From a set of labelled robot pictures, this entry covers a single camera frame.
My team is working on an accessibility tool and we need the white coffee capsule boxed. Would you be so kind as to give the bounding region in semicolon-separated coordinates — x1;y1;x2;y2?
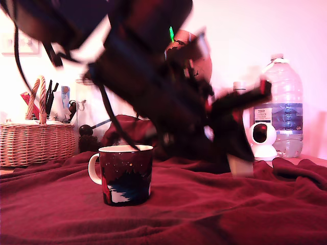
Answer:
226;153;255;179

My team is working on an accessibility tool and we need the black knob crank handle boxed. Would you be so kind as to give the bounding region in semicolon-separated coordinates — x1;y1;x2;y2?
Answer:
78;117;113;136

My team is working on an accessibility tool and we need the slim white bottle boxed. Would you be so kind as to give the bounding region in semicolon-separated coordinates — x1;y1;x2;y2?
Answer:
232;81;253;128

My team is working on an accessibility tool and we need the cork globe on stand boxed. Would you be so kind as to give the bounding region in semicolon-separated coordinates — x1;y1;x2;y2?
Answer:
165;29;213;85

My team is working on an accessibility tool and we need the black kitchen utensil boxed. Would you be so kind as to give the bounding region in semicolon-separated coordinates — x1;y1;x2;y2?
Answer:
45;80;53;114
48;82;59;115

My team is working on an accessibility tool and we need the clear plastic storage container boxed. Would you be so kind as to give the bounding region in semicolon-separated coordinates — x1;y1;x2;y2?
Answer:
75;76;136;154

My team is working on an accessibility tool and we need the dark red fleece blanket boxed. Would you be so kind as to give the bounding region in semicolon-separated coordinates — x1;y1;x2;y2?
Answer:
0;114;327;245

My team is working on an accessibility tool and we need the small white round camera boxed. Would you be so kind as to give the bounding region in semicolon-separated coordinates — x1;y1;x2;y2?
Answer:
249;123;278;162

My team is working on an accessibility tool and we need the white wall light switch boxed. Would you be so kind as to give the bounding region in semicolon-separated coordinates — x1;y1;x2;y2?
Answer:
1;32;41;56

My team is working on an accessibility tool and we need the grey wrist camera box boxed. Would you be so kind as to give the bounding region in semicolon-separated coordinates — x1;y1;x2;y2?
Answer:
176;28;213;77

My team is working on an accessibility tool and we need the night sky print mug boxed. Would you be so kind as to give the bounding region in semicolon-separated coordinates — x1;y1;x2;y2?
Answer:
88;144;154;207

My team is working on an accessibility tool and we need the large clear water bottle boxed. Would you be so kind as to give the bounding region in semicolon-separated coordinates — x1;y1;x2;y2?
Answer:
253;53;304;158

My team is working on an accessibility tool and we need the red packet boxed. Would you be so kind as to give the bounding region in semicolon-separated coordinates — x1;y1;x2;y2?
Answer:
20;91;40;119

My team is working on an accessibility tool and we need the wicker basket with handle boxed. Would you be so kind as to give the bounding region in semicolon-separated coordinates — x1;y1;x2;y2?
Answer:
0;75;77;168

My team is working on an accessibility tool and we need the blue and white carton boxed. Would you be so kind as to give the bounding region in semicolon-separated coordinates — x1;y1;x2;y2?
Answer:
60;86;71;109

